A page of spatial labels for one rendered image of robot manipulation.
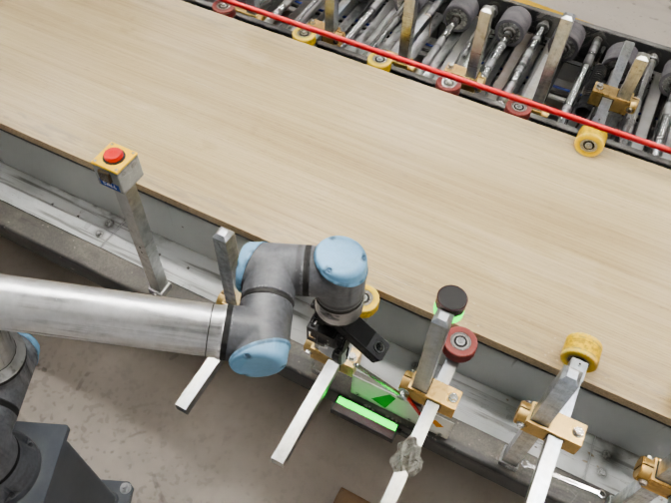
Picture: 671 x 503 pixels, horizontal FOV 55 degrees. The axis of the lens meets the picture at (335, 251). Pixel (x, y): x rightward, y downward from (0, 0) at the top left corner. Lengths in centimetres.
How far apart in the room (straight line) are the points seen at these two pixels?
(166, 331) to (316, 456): 139
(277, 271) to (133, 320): 24
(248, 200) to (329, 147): 30
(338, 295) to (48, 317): 46
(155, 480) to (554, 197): 157
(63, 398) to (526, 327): 168
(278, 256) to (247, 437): 136
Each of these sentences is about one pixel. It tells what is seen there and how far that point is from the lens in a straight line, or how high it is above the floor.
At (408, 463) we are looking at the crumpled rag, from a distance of 143.
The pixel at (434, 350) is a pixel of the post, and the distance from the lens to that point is 132.
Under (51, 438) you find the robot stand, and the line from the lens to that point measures 185.
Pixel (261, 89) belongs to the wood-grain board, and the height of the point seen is 90.
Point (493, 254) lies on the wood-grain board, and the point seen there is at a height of 90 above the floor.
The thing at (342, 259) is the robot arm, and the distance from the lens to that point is 107.
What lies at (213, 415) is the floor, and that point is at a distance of 242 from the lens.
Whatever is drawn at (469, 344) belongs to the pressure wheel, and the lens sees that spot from 153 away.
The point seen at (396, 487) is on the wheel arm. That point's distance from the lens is 142.
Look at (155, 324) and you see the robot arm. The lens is 102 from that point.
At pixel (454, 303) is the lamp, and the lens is 126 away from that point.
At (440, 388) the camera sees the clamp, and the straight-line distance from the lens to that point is 150.
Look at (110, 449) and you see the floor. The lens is 245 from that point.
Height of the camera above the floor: 222
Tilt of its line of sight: 54 degrees down
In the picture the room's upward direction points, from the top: 3 degrees clockwise
